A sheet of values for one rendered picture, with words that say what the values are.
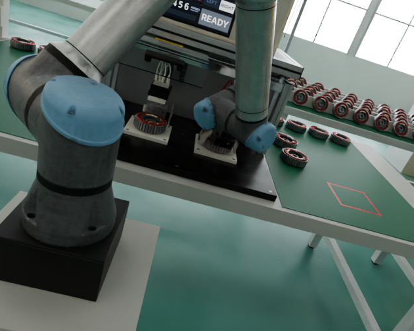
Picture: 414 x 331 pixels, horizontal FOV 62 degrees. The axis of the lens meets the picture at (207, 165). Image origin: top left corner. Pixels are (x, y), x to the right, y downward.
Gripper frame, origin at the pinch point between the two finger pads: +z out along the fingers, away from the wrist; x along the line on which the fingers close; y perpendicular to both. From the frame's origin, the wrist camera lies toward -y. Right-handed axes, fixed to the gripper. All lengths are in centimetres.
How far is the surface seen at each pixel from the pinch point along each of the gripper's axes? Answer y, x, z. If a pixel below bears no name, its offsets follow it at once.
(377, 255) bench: -13, 136, 98
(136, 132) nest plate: 7.2, -27.3, -3.1
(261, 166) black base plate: 4.5, 17.2, 0.1
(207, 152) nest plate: 7.0, -3.1, -3.1
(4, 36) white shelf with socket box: -55, -109, 43
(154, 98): -6.7, -25.1, -5.5
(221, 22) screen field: -31.6, -10.0, -23.5
